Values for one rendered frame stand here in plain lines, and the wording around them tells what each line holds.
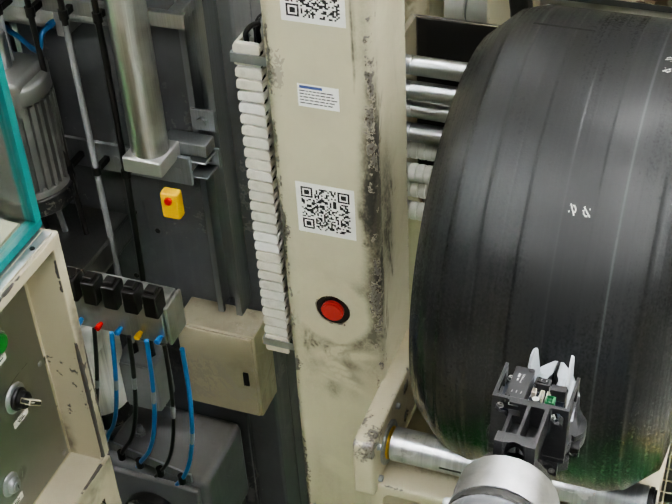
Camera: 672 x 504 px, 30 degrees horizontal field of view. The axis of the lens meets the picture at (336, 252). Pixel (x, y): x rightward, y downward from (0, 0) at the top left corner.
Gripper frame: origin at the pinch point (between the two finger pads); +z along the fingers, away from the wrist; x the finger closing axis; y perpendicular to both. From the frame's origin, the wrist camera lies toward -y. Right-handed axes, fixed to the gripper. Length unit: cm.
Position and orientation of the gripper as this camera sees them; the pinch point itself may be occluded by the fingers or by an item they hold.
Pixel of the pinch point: (555, 377)
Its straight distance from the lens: 129.1
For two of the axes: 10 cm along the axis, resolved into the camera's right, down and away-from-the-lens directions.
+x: -9.4, -1.8, 3.0
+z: 3.5, -5.0, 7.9
